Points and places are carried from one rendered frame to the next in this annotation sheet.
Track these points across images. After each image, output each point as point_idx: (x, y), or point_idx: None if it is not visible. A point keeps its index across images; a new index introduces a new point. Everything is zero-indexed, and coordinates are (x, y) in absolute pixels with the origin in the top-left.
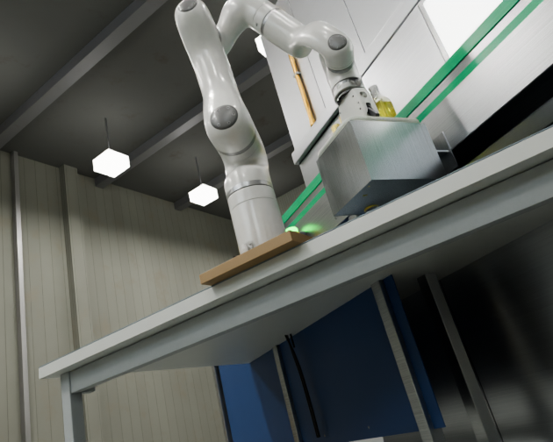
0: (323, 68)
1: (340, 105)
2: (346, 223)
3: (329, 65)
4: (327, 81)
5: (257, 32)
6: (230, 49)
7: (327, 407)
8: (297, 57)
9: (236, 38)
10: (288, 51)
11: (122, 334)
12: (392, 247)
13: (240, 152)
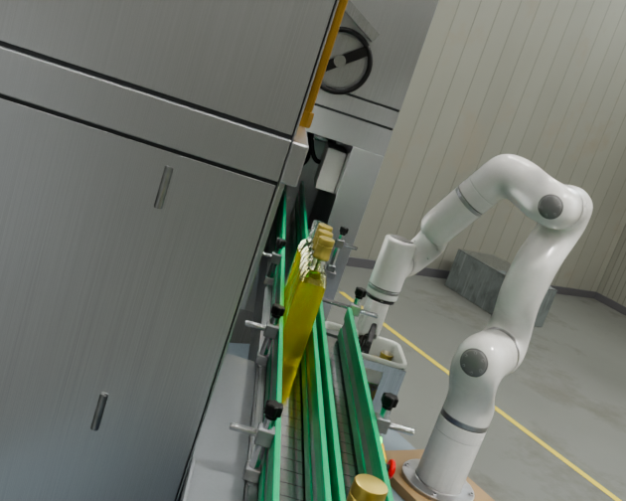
0: (409, 263)
1: (389, 305)
2: (399, 435)
3: (410, 275)
4: (402, 277)
5: (487, 209)
6: (522, 211)
7: None
8: (436, 244)
9: (514, 204)
10: (448, 241)
11: None
12: None
13: None
